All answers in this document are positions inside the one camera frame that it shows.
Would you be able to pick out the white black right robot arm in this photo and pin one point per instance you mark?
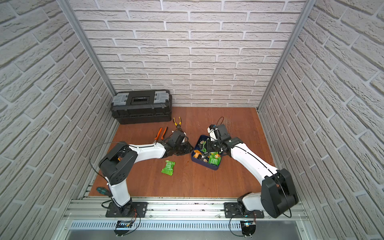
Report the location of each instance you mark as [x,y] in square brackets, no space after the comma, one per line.
[278,192]

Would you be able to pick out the orange packet in box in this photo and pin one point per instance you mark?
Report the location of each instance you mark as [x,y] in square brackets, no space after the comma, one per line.
[197,155]

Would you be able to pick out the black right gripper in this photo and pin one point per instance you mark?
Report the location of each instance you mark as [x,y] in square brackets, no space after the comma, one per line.
[209,145]

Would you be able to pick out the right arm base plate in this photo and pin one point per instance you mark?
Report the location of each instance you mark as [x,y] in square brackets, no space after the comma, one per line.
[238,210]

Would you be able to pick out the green packet in box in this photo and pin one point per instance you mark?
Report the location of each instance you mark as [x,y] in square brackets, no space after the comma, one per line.
[215,159]

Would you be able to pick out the aluminium rail frame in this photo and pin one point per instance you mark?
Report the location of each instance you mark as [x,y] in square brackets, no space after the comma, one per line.
[181,214]

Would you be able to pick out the dark blue storage box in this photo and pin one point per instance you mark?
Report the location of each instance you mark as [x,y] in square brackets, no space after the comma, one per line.
[201,146]

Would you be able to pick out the orange handled pliers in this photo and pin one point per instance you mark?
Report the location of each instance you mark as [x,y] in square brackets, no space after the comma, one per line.
[160,135]

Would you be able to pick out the yellow handled pliers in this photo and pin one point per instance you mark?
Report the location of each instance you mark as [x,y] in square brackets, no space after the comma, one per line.
[178,124]

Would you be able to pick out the controller board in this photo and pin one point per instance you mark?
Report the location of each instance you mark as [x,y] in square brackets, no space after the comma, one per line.
[124,228]
[248,228]

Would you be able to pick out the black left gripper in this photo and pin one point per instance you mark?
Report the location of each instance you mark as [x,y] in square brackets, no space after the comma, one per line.
[183,147]

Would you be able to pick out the right controller board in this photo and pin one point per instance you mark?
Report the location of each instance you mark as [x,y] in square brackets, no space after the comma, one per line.
[248,228]

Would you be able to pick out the left controller board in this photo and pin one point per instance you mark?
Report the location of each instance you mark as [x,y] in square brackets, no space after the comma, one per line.
[124,228]

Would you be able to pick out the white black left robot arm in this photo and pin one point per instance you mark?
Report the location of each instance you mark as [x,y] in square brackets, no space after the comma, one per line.
[117,164]

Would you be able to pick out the black plastic toolbox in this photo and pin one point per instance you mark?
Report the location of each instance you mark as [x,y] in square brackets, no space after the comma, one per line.
[136,107]

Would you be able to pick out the green cookie packet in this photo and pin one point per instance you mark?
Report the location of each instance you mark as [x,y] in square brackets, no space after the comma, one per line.
[169,168]

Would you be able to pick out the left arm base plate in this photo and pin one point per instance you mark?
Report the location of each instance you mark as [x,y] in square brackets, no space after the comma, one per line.
[127,211]

